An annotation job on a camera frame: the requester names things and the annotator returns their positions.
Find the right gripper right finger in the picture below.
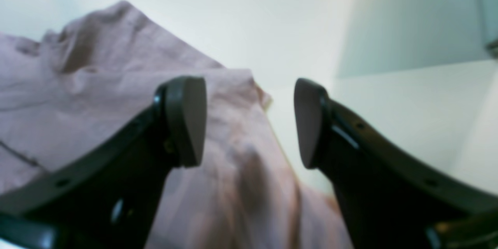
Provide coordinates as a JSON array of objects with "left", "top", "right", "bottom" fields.
[{"left": 294, "top": 78, "right": 498, "bottom": 249}]

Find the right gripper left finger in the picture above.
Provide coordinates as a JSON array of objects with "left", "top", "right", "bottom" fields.
[{"left": 0, "top": 76, "right": 207, "bottom": 249}]

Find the mauve t-shirt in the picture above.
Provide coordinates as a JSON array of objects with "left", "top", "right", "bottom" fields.
[{"left": 0, "top": 1, "right": 353, "bottom": 249}]

